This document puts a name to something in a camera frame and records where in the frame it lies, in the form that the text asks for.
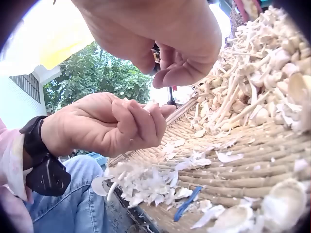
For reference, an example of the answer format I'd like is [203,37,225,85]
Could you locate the person's right hand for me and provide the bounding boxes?
[70,0,223,89]

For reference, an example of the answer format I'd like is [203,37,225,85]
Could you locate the person's left hand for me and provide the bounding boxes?
[40,92,177,158]

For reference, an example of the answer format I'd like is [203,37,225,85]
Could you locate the person's left fingers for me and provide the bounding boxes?
[111,97,177,156]

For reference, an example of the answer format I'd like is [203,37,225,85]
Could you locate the person's right fingers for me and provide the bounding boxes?
[139,42,220,89]

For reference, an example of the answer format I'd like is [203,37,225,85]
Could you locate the white garlic clove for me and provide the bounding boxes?
[143,100,161,114]

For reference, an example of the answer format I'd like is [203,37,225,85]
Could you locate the small black yellow knife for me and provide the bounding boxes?
[150,43,162,76]

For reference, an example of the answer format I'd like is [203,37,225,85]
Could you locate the black pole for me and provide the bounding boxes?
[166,86,177,108]

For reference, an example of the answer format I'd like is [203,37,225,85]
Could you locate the pile of garlic skins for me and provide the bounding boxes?
[91,143,311,233]

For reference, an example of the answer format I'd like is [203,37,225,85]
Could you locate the green tree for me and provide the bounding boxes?
[43,41,156,114]

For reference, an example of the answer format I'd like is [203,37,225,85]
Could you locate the pile of garlic bulbs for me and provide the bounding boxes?
[191,5,311,134]

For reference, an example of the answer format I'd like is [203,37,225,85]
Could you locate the blue plastic peeler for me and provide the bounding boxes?
[173,186,203,222]

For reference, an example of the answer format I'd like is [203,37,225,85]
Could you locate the person's legs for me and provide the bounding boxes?
[23,155,138,233]

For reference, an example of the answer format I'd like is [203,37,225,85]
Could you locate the woven bamboo tray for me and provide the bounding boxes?
[107,95,311,233]

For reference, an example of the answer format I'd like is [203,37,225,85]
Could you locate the black wrist band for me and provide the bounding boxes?
[19,116,72,197]

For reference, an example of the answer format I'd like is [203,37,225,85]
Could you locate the yellow awning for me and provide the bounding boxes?
[4,0,95,71]

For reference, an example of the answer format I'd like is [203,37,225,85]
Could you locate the white building with window grille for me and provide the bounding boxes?
[0,64,61,133]

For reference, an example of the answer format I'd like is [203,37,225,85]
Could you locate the person's body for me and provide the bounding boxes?
[0,186,34,233]

